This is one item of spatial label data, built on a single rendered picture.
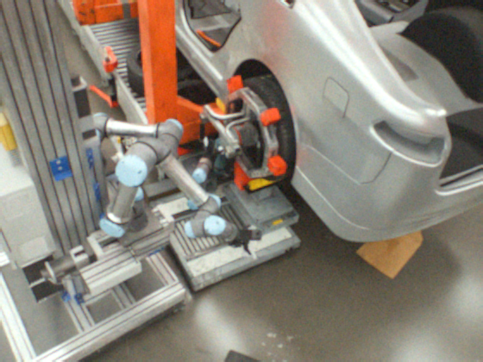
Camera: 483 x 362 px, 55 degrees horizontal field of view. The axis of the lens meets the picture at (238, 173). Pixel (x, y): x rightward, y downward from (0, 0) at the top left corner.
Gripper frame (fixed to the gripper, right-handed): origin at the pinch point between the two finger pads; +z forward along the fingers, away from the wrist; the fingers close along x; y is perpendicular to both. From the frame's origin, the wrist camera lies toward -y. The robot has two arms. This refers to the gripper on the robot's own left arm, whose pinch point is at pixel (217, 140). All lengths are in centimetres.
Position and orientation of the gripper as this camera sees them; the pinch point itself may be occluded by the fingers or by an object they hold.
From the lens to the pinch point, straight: 290.9
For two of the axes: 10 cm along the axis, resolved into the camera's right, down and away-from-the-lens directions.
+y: -1.5, 7.0, 7.0
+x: 9.5, 3.0, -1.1
